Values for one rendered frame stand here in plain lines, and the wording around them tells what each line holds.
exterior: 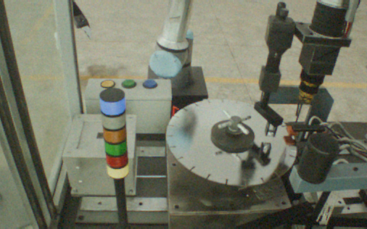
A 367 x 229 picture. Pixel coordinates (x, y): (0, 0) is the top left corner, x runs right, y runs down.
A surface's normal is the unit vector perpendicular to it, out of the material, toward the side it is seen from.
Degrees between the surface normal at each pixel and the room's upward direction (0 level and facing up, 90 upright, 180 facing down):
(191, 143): 0
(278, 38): 90
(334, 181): 90
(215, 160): 0
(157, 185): 0
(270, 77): 90
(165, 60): 97
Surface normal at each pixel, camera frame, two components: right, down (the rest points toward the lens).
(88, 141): 0.07, -0.81
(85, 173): 0.07, 0.59
